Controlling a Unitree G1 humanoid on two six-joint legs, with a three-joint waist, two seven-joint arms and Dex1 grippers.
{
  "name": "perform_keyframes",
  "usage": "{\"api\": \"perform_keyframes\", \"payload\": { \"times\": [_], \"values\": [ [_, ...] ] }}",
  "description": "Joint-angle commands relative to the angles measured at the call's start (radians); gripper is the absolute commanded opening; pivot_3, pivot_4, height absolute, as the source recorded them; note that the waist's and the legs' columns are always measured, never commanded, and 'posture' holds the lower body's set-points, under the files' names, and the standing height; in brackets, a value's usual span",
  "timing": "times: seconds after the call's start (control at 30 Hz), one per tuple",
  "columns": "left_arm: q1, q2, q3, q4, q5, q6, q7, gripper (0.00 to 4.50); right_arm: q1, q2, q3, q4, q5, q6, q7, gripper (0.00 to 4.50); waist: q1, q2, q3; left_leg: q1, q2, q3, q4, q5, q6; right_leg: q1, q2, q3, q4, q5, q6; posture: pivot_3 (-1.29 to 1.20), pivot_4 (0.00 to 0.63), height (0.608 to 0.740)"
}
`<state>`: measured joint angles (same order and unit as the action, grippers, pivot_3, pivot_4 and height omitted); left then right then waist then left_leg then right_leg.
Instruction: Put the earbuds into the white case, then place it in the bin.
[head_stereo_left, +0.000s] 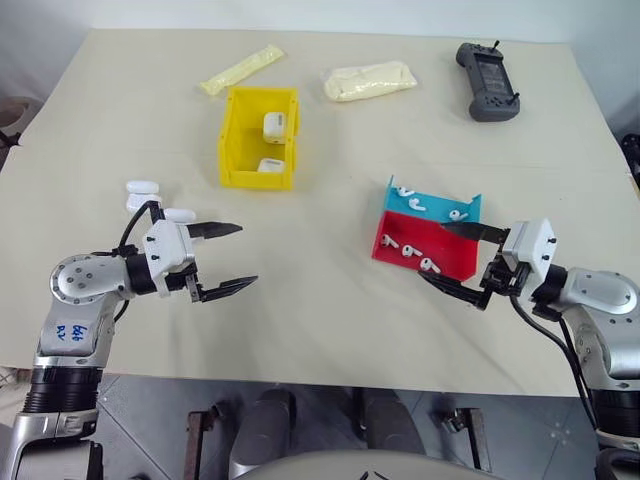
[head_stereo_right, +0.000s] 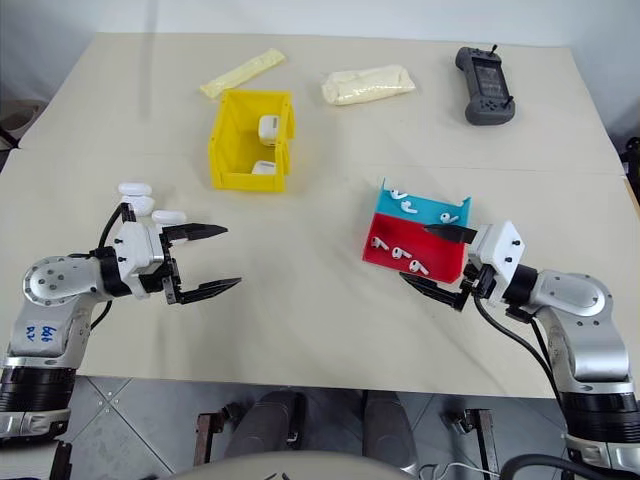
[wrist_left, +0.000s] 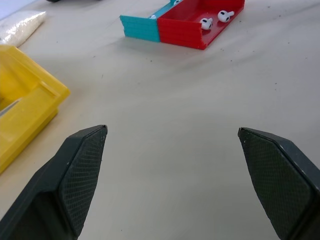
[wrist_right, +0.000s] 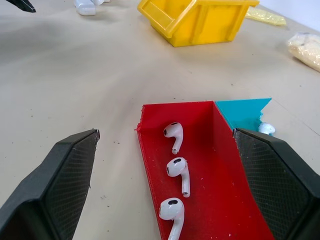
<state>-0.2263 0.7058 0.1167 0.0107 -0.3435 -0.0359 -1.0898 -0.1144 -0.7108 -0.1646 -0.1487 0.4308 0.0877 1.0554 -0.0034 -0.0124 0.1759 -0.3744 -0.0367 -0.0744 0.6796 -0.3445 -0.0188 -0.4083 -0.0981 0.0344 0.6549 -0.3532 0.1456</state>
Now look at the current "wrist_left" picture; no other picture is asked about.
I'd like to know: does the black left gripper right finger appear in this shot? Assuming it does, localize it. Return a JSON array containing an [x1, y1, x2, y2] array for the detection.
[[236, 127, 320, 240]]

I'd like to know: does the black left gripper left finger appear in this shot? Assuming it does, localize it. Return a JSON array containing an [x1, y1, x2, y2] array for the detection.
[[0, 124, 109, 240]]

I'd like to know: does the yellow plastic bin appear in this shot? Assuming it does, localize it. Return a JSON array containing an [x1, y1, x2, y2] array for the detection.
[[0, 44, 71, 175]]

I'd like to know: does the clear bag of white granules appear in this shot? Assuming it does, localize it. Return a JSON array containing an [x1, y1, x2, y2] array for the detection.
[[0, 10, 48, 48]]

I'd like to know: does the white earbud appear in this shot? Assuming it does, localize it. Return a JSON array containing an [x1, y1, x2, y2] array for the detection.
[[199, 17, 214, 31], [217, 9, 235, 23]]

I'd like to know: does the teal plastic tray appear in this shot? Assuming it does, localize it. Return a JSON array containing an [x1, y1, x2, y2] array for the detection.
[[119, 0, 181, 43]]

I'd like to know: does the red plastic tray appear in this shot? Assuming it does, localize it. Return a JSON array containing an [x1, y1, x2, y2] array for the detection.
[[156, 0, 246, 51]]

